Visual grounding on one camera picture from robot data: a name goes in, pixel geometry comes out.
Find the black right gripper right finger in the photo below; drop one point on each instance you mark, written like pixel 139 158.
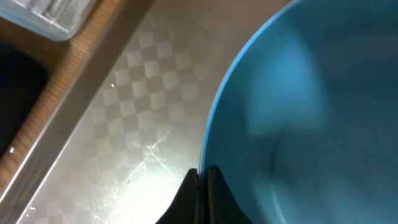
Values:
pixel 222 206

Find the dark blue plate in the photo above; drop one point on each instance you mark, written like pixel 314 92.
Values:
pixel 304 123

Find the clear plastic bin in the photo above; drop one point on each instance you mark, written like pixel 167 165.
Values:
pixel 57 20

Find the brown serving tray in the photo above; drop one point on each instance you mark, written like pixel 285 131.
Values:
pixel 126 158

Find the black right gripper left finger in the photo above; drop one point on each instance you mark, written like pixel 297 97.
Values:
pixel 184 207

